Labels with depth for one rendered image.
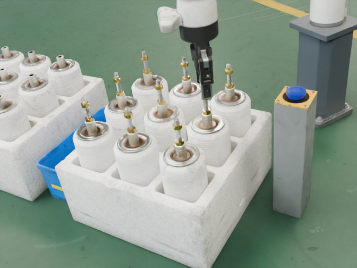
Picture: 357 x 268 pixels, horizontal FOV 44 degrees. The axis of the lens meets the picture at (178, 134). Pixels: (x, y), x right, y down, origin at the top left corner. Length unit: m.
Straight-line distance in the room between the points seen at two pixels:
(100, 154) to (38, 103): 0.33
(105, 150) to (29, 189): 0.33
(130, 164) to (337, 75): 0.70
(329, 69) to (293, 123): 0.41
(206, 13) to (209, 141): 0.28
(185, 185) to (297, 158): 0.26
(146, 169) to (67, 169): 0.20
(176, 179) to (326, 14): 0.65
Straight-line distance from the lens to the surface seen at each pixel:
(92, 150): 1.00
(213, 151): 0.97
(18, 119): 1.22
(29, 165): 1.24
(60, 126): 1.30
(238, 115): 1.04
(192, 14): 0.83
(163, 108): 1.02
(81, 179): 1.03
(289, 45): 1.91
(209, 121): 0.97
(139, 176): 0.96
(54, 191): 1.25
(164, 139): 1.02
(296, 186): 1.05
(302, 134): 0.95
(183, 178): 0.88
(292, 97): 0.93
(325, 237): 1.08
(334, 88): 1.38
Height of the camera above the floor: 0.81
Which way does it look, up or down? 35 degrees down
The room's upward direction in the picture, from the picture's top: 8 degrees counter-clockwise
